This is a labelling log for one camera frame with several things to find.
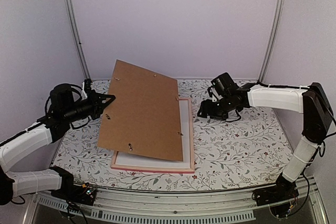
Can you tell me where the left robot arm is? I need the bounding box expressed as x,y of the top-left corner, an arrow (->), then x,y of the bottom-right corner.
1,79 -> 116,206

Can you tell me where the front aluminium rail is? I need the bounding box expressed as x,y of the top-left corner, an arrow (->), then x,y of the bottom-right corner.
23,186 -> 329,223

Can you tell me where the aluminium post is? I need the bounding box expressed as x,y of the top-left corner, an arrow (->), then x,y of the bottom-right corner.
65,0 -> 91,79
258,0 -> 285,82

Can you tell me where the left aluminium post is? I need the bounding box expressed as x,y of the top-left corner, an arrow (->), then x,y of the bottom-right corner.
65,0 -> 91,79

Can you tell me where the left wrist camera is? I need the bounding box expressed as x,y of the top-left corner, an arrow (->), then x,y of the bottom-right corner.
81,79 -> 92,100

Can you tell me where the dark photo print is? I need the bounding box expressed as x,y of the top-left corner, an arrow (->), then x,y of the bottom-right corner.
115,100 -> 192,169

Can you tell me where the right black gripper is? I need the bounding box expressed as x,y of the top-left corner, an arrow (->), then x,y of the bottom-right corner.
196,95 -> 233,121

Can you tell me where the floral table mat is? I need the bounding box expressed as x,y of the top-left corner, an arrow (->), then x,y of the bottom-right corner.
53,79 -> 292,191

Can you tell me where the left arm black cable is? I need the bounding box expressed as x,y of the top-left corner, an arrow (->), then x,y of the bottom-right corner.
43,83 -> 83,120

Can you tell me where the right aluminium post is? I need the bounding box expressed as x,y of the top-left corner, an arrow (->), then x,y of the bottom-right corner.
258,0 -> 285,82

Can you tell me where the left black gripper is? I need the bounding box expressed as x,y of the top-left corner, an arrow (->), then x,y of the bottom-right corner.
63,89 -> 116,123

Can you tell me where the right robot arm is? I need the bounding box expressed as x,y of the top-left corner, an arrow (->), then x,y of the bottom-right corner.
197,72 -> 335,205

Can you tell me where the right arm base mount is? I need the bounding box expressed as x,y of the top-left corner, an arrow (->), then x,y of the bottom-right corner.
251,186 -> 299,218

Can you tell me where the pink wooden picture frame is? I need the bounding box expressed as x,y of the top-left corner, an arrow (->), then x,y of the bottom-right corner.
110,97 -> 195,174

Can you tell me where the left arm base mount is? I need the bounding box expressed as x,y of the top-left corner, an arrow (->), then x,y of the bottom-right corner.
51,183 -> 97,206

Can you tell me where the brown backing board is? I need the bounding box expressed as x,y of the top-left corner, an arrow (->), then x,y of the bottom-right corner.
98,60 -> 183,161

